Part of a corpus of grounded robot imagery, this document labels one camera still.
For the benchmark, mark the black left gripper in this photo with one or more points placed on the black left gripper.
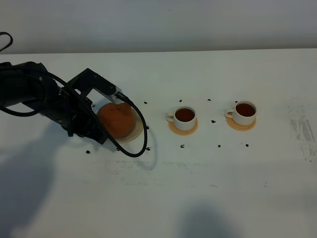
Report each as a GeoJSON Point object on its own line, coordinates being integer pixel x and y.
{"type": "Point", "coordinates": [71, 107]}

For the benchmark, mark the brown clay teapot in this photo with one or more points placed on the brown clay teapot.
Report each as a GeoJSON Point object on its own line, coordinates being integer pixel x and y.
{"type": "Point", "coordinates": [107, 112]}

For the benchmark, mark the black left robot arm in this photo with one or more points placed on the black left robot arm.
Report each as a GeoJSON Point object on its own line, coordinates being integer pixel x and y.
{"type": "Point", "coordinates": [28, 89]}

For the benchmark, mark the beige round teapot coaster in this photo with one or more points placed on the beige round teapot coaster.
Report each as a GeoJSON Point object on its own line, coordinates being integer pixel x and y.
{"type": "Point", "coordinates": [135, 129]}

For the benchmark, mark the orange middle cup coaster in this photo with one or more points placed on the orange middle cup coaster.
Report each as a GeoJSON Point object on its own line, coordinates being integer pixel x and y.
{"type": "Point", "coordinates": [183, 133]}

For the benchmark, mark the orange cup coaster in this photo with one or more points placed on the orange cup coaster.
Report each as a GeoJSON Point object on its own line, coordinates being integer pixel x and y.
{"type": "Point", "coordinates": [238, 127]}
{"type": "Point", "coordinates": [183, 133]}

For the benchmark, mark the white middle teacup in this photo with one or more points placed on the white middle teacup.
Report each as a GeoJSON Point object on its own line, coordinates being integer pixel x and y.
{"type": "Point", "coordinates": [183, 118]}

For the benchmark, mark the white teacup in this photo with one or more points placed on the white teacup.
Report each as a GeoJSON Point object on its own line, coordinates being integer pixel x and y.
{"type": "Point", "coordinates": [183, 118]}
{"type": "Point", "coordinates": [243, 113]}

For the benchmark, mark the orange right cup coaster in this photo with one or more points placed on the orange right cup coaster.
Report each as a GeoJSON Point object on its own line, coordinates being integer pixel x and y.
{"type": "Point", "coordinates": [238, 127]}

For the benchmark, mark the white right teacup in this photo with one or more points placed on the white right teacup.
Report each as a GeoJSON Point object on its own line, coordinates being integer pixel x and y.
{"type": "Point", "coordinates": [243, 113]}

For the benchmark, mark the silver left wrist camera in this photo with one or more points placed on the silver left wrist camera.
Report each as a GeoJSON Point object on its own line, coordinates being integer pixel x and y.
{"type": "Point", "coordinates": [118, 95]}

